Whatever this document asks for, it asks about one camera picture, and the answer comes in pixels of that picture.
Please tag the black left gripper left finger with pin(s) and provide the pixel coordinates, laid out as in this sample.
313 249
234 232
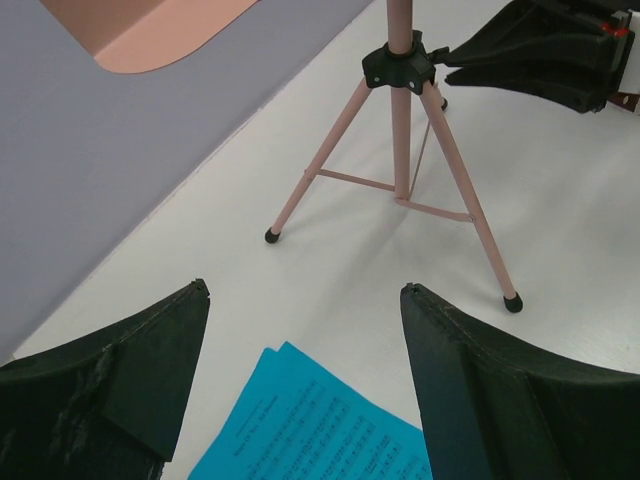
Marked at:
110 404

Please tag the blue sheet music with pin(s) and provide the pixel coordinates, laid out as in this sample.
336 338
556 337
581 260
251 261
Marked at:
265 366
305 423

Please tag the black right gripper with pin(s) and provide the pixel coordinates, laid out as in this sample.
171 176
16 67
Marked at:
554 31

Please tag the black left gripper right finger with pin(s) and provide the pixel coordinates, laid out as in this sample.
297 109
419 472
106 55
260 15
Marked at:
493 406

